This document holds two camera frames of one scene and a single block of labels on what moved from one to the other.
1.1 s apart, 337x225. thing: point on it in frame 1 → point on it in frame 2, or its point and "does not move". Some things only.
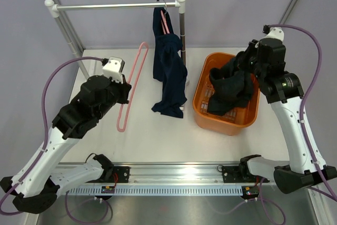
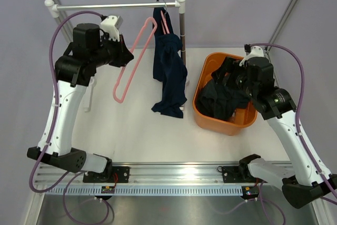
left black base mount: (122, 173) does not move
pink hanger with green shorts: (118, 121) → (138, 39)
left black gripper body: (117, 94) → (113, 51)
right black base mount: (241, 174) does not move
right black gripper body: (249, 63) → (238, 77)
